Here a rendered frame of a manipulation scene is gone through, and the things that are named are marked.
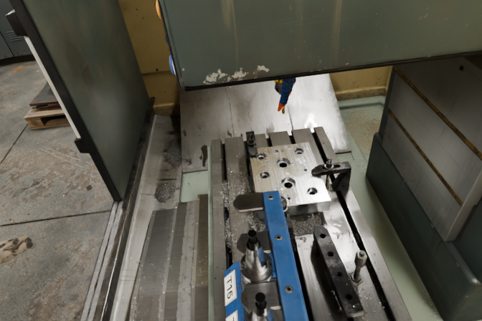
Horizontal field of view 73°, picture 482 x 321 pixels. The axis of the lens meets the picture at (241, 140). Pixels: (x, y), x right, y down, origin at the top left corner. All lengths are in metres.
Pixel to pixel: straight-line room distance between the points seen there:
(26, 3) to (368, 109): 1.82
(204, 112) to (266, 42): 1.45
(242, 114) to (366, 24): 1.42
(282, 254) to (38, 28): 0.87
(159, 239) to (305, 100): 1.08
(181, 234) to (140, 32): 1.09
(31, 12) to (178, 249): 0.89
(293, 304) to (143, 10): 1.57
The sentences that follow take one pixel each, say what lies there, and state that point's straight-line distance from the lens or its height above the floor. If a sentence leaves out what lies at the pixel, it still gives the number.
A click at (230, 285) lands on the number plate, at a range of 0.98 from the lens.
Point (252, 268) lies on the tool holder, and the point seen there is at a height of 1.25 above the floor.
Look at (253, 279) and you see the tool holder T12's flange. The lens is 0.66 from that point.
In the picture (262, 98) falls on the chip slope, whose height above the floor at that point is 0.79.
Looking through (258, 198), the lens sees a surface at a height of 1.22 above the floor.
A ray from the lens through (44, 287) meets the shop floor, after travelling 2.45.
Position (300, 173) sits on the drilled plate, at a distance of 1.15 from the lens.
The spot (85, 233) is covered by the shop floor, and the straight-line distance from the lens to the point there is 2.56.
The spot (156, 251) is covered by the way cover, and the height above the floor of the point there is 0.72.
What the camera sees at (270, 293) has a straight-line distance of 0.65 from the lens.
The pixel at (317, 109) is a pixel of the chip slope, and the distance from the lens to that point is 1.89.
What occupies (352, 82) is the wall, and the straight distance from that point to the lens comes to 2.18.
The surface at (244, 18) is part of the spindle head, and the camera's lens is 0.44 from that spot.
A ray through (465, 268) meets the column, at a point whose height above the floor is 0.88.
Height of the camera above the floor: 1.81
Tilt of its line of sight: 39 degrees down
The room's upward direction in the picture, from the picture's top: 7 degrees counter-clockwise
